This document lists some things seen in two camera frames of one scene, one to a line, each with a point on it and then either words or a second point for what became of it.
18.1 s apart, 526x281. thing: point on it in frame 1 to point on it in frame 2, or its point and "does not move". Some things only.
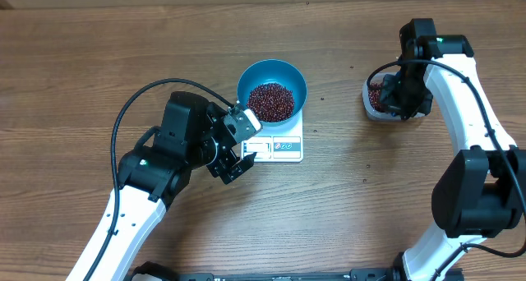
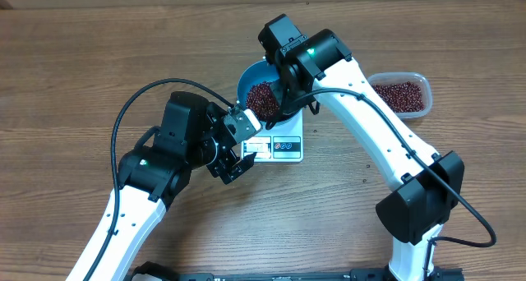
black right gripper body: (407, 96) to (291, 100)
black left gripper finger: (246, 163) does not move
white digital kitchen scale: (283, 144) does not move
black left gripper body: (223, 162) does not move
